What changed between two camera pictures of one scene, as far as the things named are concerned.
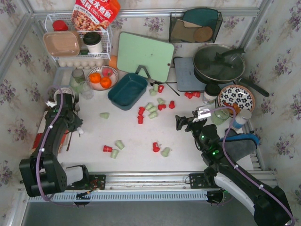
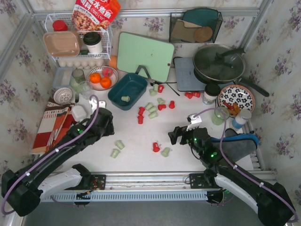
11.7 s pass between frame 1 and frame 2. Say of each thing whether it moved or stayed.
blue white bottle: stayed
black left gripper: moved
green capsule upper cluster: stayed
